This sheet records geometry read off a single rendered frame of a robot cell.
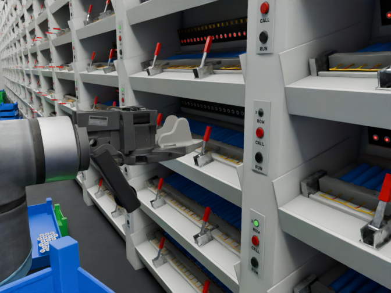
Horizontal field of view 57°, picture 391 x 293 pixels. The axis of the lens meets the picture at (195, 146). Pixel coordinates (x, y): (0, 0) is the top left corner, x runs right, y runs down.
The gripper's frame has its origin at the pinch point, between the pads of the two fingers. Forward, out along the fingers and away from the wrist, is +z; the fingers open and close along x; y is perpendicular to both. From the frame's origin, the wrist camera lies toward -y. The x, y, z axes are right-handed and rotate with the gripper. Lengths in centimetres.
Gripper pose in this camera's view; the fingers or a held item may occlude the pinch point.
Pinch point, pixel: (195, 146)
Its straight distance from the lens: 61.6
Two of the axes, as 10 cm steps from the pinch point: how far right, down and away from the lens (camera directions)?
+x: -5.0, -1.9, 8.4
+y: 0.0, -9.8, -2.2
